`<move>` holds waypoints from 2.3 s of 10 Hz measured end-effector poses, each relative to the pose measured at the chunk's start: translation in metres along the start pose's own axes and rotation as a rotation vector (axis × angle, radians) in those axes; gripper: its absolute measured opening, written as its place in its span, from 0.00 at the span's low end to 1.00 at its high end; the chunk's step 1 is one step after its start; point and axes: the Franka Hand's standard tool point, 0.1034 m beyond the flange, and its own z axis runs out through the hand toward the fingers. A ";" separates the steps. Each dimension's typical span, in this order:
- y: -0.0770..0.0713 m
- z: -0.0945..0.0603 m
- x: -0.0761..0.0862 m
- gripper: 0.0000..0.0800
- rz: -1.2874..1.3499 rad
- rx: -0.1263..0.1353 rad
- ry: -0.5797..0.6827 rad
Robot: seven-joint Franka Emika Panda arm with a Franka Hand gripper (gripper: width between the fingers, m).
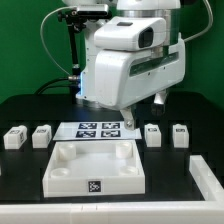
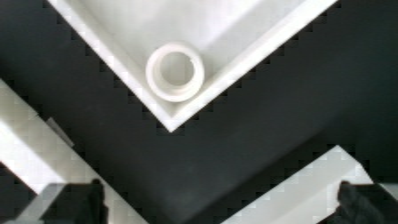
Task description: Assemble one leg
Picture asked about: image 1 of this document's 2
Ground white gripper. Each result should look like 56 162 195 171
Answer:
95 39 185 129

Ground white square table top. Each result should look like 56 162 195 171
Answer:
42 140 145 197

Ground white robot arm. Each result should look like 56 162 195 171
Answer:
62 0 185 130

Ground paper sheet with markers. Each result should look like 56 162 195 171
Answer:
54 121 141 141

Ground white L-shaped fence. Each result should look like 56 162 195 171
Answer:
0 155 224 224

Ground black base cables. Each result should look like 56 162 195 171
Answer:
34 77 80 96

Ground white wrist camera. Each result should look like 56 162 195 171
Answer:
94 16 166 51

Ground black camera on stand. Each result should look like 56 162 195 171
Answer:
58 4 112 23

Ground black camera stand pole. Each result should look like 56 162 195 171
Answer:
67 19 81 96

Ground grey camera cable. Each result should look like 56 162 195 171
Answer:
39 5 78 77

